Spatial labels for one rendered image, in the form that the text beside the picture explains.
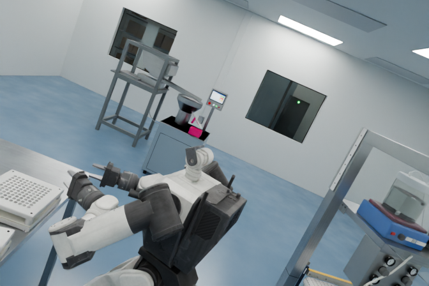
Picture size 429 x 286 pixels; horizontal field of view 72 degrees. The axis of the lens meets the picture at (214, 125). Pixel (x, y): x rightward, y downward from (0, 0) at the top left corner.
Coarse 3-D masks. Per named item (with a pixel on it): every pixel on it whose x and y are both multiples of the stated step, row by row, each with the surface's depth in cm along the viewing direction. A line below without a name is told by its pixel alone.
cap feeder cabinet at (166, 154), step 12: (168, 120) 399; (156, 132) 382; (168, 132) 380; (180, 132) 378; (204, 132) 420; (156, 144) 384; (168, 144) 382; (180, 144) 380; (192, 144) 378; (204, 144) 411; (156, 156) 387; (168, 156) 385; (180, 156) 382; (144, 168) 392; (156, 168) 389; (168, 168) 387; (180, 168) 385
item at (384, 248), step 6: (348, 210) 141; (354, 216) 136; (360, 222) 131; (366, 228) 127; (372, 234) 123; (372, 240) 122; (378, 240) 119; (384, 246) 116; (384, 252) 117; (390, 252) 117
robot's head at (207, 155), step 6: (198, 150) 107; (204, 150) 109; (210, 150) 112; (204, 156) 106; (210, 156) 109; (204, 162) 107; (210, 162) 111; (186, 168) 108; (198, 168) 107; (198, 174) 107
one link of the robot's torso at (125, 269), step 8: (136, 256) 129; (120, 264) 129; (128, 264) 121; (112, 272) 118; (120, 272) 114; (128, 272) 112; (136, 272) 111; (144, 272) 110; (96, 280) 122; (104, 280) 121; (112, 280) 115; (120, 280) 113; (128, 280) 111; (136, 280) 110; (144, 280) 108; (152, 280) 109
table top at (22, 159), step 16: (0, 144) 160; (16, 144) 167; (0, 160) 147; (16, 160) 153; (32, 160) 159; (48, 160) 165; (32, 176) 146; (48, 176) 151; (64, 176) 157; (64, 192) 145; (0, 224) 111; (16, 240) 107
